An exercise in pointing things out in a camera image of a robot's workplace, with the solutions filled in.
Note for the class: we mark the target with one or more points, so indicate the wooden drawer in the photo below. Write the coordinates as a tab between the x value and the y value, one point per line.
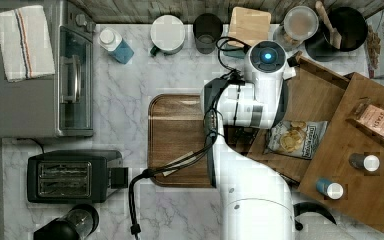
314	95

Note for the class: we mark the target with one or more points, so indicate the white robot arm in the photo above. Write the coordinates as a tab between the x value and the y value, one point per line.
256	201

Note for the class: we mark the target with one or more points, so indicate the wooden serving tray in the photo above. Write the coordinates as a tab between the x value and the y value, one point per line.
175	128

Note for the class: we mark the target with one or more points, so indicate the white-lidded green mug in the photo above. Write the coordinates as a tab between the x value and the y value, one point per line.
167	34

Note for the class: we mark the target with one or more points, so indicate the teal canister with wooden lid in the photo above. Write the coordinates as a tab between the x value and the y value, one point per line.
249	25

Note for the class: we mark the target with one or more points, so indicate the bag of potato chips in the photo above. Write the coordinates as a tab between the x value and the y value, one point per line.
298	139

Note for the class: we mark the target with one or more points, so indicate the blue white-capped bottle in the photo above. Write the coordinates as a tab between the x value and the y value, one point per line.
115	45

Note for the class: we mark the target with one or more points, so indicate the silver toaster oven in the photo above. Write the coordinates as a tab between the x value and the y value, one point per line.
58	105

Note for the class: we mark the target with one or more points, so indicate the black toaster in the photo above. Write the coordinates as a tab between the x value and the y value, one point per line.
75	176

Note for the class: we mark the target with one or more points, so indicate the clear jar with white lid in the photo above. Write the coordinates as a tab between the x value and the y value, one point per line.
299	24

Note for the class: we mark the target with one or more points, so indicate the black coffee grinder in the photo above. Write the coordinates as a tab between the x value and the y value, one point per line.
79	223

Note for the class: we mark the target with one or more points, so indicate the blue salt canister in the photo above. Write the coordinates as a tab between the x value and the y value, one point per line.
329	189

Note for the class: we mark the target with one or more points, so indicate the wooden spatula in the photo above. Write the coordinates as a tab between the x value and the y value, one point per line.
335	37

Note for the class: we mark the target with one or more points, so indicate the black utensil pot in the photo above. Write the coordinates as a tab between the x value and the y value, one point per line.
352	27

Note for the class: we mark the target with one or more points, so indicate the striped white dish towel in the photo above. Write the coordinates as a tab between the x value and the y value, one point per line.
25	44

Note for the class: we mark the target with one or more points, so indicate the dark canister with white lid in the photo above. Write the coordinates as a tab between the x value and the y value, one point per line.
369	163

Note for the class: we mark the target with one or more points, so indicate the wooden tea organizer box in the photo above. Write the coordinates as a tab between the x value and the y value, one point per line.
355	114

